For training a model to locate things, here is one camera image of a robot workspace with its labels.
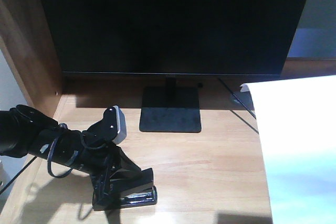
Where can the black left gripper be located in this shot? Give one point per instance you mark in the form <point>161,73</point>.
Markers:
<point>100,159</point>

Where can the black stapler with orange button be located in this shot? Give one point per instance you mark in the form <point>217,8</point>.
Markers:
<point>138,187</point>

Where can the white paper sheets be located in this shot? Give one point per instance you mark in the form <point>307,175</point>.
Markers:
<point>296,124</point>

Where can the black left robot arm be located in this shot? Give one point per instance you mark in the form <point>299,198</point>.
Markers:
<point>25,130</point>

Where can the wooden desk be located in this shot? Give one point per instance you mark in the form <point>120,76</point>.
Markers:
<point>213,176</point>

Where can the black computer monitor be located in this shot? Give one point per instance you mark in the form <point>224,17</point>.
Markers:
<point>244,38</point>

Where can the grey camera on left gripper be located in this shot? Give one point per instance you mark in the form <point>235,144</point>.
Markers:
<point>114,125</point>

